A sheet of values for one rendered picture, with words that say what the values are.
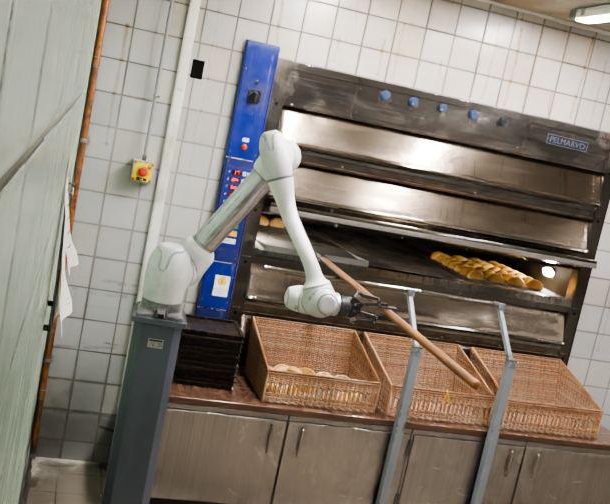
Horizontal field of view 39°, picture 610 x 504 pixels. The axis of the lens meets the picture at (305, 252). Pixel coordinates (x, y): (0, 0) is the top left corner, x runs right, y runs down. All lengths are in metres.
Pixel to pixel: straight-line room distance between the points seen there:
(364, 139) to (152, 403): 1.72
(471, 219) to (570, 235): 0.59
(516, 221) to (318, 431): 1.57
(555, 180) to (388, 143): 0.96
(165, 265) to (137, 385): 0.47
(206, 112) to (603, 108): 2.09
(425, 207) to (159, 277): 1.67
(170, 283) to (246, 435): 0.93
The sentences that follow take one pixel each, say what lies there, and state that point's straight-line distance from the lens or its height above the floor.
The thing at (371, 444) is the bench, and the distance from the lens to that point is 4.04.
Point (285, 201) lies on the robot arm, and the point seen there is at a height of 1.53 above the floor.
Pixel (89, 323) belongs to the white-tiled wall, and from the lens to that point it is 4.21.
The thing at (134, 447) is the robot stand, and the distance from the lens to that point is 3.43.
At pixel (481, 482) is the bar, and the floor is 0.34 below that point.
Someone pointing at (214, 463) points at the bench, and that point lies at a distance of 3.90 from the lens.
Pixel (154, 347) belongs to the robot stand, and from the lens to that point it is 3.30.
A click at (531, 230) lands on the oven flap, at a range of 4.68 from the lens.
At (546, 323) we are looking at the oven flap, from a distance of 4.86.
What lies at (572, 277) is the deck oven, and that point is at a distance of 4.93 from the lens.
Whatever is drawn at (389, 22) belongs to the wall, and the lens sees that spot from 4.29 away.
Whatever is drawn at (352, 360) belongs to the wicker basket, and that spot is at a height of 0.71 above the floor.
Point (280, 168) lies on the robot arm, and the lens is 3.16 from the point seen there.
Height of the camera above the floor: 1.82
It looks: 8 degrees down
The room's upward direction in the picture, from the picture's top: 12 degrees clockwise
